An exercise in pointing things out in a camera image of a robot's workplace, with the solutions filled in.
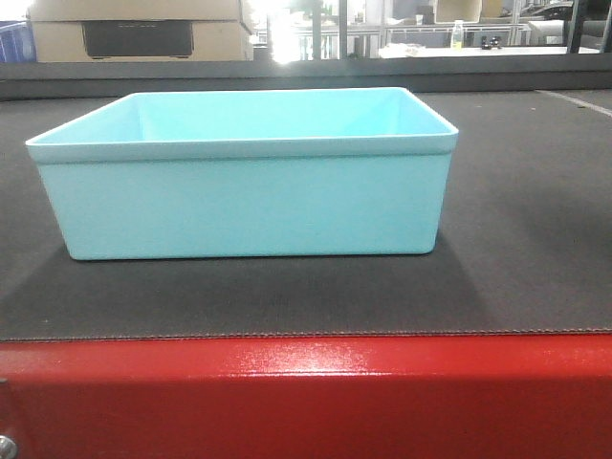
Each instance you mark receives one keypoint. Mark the light blue plastic bin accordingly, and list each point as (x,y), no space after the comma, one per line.
(249,173)

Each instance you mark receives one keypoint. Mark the black conveyor belt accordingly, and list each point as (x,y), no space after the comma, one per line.
(524,244)

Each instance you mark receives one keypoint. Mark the yellow liquid bottle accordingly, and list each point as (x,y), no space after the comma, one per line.
(457,35)

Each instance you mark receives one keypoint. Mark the cardboard box stack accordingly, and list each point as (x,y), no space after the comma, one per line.
(124,31)

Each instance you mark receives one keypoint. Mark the red conveyor frame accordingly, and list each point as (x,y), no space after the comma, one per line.
(445,397)

